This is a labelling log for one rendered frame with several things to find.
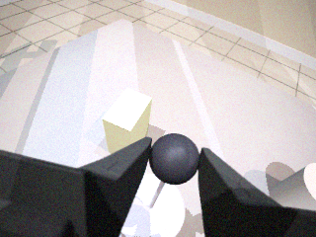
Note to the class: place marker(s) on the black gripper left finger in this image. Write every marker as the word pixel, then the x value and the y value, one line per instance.
pixel 96 197

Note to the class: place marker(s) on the white cylinder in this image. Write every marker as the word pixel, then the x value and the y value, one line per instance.
pixel 297 190

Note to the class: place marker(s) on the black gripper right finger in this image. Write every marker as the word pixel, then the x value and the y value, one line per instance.
pixel 233 207

